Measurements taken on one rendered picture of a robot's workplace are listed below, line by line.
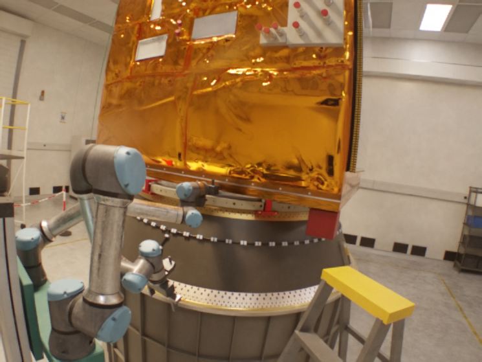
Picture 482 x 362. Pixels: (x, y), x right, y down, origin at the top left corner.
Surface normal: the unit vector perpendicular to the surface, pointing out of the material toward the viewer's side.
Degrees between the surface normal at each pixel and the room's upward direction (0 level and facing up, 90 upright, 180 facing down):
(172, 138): 89
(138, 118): 87
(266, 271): 62
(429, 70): 90
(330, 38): 90
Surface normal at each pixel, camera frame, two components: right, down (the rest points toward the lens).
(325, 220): -0.48, 0.01
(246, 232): 0.11, -0.39
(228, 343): 0.02, 0.08
